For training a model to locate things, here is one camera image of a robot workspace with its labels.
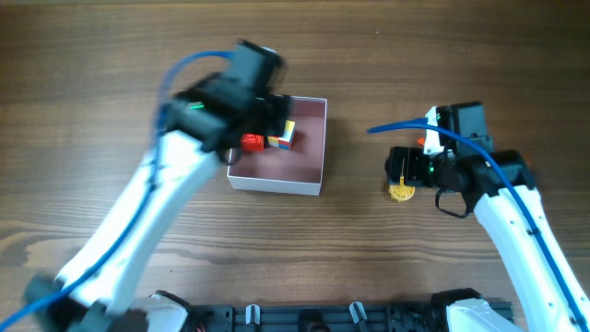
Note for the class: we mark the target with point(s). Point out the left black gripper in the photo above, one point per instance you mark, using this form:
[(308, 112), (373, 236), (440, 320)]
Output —
[(279, 111)]

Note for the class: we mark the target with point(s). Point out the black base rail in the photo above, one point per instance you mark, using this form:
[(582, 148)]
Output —
[(397, 316)]

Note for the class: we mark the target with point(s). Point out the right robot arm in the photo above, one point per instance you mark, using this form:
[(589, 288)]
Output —
[(499, 190)]

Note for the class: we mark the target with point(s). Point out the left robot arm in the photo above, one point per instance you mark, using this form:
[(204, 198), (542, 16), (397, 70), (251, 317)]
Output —
[(196, 131)]

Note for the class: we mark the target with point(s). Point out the pink white open box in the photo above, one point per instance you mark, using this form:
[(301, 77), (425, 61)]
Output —
[(298, 170)]

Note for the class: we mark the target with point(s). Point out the multicolour puzzle cube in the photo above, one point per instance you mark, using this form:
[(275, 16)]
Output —
[(286, 139)]

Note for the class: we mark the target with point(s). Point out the red toy car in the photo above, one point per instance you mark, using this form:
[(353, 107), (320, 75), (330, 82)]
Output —
[(253, 143)]

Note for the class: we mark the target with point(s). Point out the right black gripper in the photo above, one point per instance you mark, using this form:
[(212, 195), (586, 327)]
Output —
[(398, 166)]

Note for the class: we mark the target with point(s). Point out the yellow round toy wheel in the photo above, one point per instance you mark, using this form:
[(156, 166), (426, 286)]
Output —
[(400, 191)]

